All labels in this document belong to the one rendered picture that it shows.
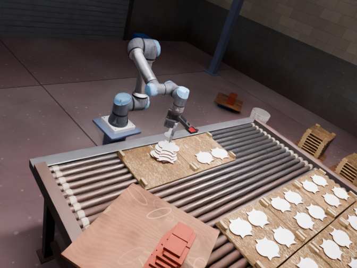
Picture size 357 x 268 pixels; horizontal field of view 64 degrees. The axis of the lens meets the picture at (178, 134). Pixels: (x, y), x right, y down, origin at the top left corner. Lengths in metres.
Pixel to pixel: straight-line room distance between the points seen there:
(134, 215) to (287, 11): 6.43
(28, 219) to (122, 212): 1.41
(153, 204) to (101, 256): 0.36
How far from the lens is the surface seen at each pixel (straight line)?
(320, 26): 6.97
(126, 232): 1.30
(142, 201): 1.43
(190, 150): 2.06
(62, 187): 1.61
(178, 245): 1.11
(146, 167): 1.78
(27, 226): 2.63
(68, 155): 1.81
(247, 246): 1.62
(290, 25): 7.20
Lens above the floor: 2.07
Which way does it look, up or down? 31 degrees down
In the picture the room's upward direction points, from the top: 19 degrees clockwise
